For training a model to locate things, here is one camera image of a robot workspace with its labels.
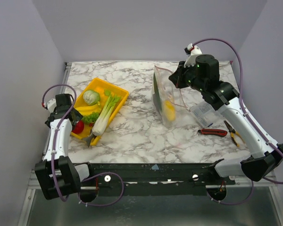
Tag clear zip top bag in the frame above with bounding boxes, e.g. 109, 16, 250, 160
151, 66, 189, 128

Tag green toy scallion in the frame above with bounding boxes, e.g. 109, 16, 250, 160
152, 73, 162, 113

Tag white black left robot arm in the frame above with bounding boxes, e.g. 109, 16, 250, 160
34, 94, 95, 200

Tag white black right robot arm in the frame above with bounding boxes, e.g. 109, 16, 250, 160
169, 54, 283, 185

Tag red toy tomato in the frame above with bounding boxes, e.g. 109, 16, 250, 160
72, 121, 84, 134

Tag green toy cabbage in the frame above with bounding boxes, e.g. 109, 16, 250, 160
83, 89, 100, 105

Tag grey toy fish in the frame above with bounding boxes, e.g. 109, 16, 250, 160
82, 130, 97, 147

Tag green toy celery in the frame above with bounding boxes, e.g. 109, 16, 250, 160
92, 90, 121, 136

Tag yellow plastic tray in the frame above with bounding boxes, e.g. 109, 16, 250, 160
71, 78, 129, 146

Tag clear plastic screw box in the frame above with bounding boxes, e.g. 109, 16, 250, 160
190, 101, 222, 128

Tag red black utility knife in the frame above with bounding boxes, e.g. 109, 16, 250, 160
198, 129, 227, 137

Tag yellow black pliers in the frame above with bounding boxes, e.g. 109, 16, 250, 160
224, 120, 245, 147

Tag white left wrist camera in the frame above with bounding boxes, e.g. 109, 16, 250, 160
42, 98, 57, 113

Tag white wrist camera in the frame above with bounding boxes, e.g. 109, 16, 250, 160
184, 43, 202, 68
42, 98, 57, 113

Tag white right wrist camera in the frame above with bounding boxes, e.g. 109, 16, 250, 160
184, 43, 202, 68

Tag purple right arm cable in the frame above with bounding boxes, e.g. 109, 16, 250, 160
191, 38, 283, 184

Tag black mounting rail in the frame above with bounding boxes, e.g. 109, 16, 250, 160
82, 163, 235, 196

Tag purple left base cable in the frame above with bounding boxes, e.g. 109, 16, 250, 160
78, 172, 125, 208

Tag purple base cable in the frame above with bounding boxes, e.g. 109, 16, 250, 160
207, 180, 255, 205
78, 172, 125, 208

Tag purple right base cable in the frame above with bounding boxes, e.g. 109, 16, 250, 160
207, 180, 255, 205

